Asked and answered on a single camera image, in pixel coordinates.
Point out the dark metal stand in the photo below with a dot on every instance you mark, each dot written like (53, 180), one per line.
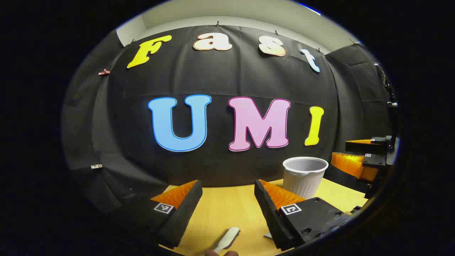
(387, 87)

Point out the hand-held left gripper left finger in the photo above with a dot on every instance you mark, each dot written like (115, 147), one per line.
(185, 209)

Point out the small white broom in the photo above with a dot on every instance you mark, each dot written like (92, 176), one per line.
(227, 238)

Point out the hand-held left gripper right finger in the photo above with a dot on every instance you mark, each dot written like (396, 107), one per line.
(270, 217)

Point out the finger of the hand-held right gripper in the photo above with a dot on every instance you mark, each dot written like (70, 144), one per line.
(366, 146)
(352, 165)

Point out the silver metal clip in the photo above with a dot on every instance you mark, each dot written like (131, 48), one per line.
(96, 166)

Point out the white ribbed garbage bin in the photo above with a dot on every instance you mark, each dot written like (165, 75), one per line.
(304, 183)

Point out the copper metal clip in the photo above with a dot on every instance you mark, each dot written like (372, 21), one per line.
(104, 72)

